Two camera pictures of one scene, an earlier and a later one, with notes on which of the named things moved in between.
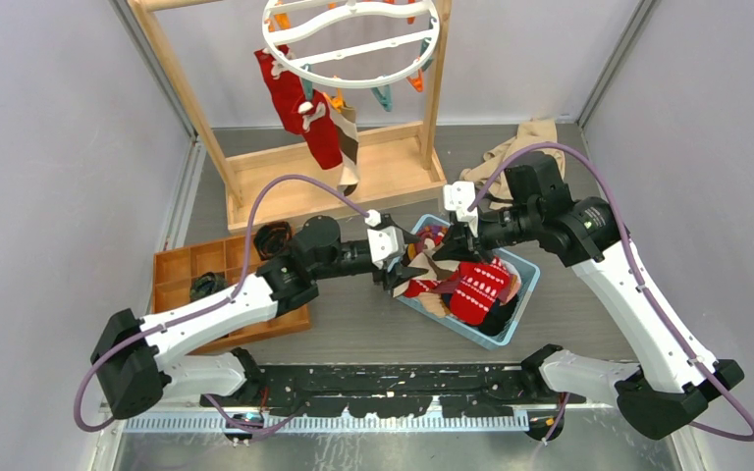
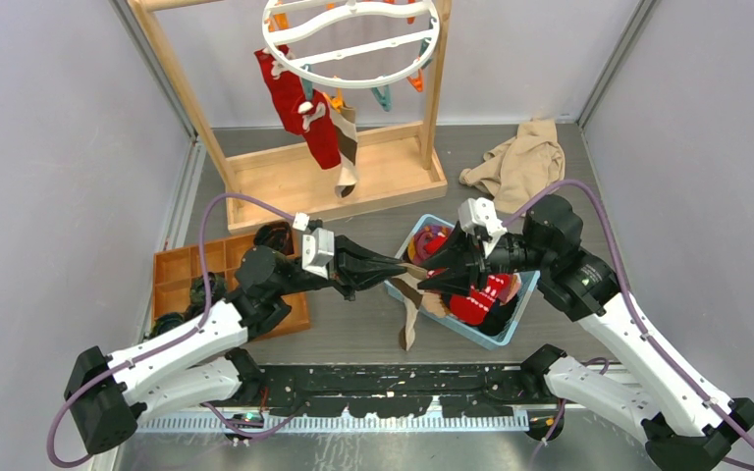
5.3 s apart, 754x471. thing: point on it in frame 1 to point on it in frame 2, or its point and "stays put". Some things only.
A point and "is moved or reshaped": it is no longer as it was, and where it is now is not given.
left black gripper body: (387, 278) to (337, 279)
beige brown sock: (435, 270) is moved or reshaped
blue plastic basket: (529, 274) stays put
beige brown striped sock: (346, 127) stays put
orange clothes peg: (339, 101) stays put
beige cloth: (498, 192) stays put
